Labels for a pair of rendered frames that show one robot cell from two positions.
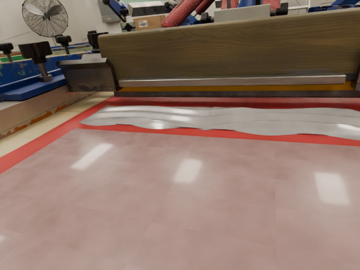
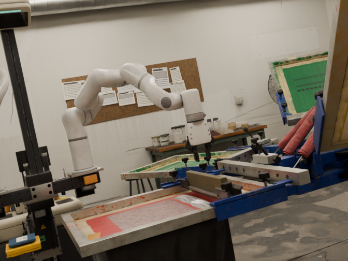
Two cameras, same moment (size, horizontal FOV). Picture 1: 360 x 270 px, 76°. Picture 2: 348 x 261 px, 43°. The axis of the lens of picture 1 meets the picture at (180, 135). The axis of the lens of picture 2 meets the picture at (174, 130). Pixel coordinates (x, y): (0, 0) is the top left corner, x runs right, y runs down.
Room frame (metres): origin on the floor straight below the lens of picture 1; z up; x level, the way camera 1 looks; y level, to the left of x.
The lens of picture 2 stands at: (-0.98, -1.36, 1.38)
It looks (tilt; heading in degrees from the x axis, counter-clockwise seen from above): 4 degrees down; 48
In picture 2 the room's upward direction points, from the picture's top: 11 degrees counter-clockwise
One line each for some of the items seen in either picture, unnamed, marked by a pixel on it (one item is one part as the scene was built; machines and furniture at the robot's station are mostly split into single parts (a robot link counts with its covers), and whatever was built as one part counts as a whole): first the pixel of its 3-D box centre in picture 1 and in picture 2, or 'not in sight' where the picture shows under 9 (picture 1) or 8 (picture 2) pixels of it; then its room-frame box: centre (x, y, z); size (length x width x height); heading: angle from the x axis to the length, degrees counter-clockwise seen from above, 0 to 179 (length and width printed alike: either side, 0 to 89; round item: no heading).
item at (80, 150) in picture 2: not in sight; (81, 155); (0.12, 0.55, 1.21); 0.16 x 0.13 x 0.15; 71
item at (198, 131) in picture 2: not in sight; (197, 131); (0.33, -0.07, 1.25); 0.10 x 0.07 x 0.11; 158
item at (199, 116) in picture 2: not in sight; (196, 116); (0.34, -0.07, 1.31); 0.09 x 0.07 x 0.03; 158
